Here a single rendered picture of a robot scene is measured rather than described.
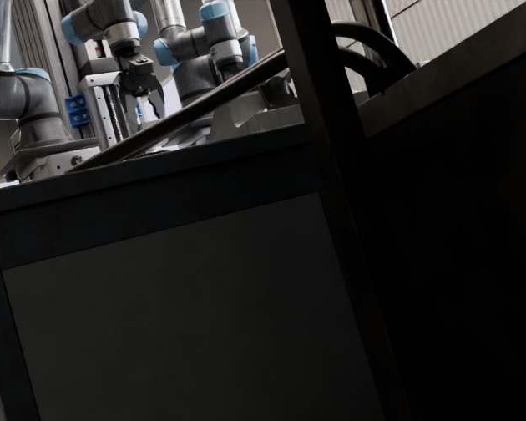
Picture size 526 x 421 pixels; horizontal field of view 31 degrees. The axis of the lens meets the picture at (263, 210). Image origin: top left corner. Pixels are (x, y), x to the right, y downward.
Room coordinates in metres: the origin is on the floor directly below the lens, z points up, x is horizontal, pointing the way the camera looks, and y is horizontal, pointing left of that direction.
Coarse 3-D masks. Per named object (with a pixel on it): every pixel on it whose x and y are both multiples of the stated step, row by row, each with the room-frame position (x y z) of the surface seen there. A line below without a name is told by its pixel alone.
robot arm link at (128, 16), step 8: (96, 0) 2.12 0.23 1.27; (104, 0) 2.10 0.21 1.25; (112, 0) 2.10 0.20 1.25; (120, 0) 2.11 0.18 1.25; (128, 0) 2.13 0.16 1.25; (88, 8) 2.13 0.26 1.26; (96, 8) 2.12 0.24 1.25; (104, 8) 2.10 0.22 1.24; (112, 8) 2.10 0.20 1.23; (120, 8) 2.10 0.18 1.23; (128, 8) 2.12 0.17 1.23; (96, 16) 2.13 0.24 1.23; (104, 16) 2.11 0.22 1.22; (112, 16) 2.10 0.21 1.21; (120, 16) 2.10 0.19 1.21; (128, 16) 2.11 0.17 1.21; (96, 24) 2.14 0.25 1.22; (104, 24) 2.11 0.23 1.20; (112, 24) 2.10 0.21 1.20
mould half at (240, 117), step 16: (240, 96) 1.96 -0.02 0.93; (256, 96) 1.97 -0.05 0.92; (368, 96) 1.93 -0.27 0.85; (224, 112) 1.97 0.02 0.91; (240, 112) 1.95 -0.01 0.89; (256, 112) 1.96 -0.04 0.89; (272, 112) 1.84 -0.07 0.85; (288, 112) 1.85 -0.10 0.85; (224, 128) 1.99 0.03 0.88; (240, 128) 1.91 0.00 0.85; (256, 128) 1.84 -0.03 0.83; (272, 128) 1.84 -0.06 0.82
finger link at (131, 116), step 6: (126, 96) 2.10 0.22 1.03; (132, 96) 2.10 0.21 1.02; (126, 102) 2.10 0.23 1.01; (132, 102) 2.10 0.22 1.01; (132, 108) 2.10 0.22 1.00; (126, 114) 2.10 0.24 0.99; (132, 114) 2.10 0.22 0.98; (126, 120) 2.14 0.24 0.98; (132, 120) 2.10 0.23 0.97; (132, 126) 2.10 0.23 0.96; (138, 126) 2.10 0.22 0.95
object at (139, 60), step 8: (120, 56) 2.11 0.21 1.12; (128, 56) 2.10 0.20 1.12; (136, 56) 2.09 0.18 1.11; (144, 56) 2.09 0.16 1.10; (128, 64) 2.07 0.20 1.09; (136, 64) 2.03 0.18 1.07; (144, 64) 2.03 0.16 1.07; (152, 64) 2.04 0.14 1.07; (136, 72) 2.04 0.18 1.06; (144, 72) 2.04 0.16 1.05; (152, 72) 2.05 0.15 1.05
